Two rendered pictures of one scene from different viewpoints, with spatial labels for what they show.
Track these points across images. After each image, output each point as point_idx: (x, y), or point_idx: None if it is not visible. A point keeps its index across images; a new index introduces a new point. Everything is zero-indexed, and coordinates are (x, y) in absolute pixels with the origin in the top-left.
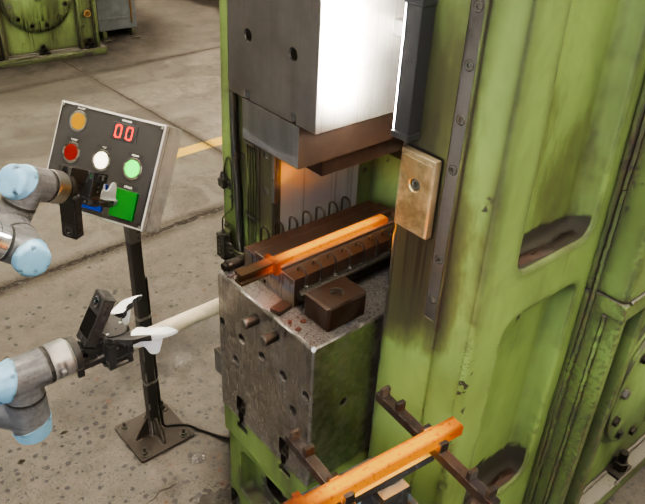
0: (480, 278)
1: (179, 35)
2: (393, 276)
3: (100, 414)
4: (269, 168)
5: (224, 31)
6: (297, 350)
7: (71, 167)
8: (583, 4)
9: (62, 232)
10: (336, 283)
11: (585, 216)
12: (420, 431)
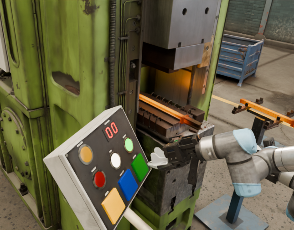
0: (217, 65)
1: None
2: (193, 91)
3: None
4: (133, 96)
5: (100, 33)
6: (208, 133)
7: (197, 133)
8: None
9: (195, 183)
10: (186, 109)
11: None
12: (247, 105)
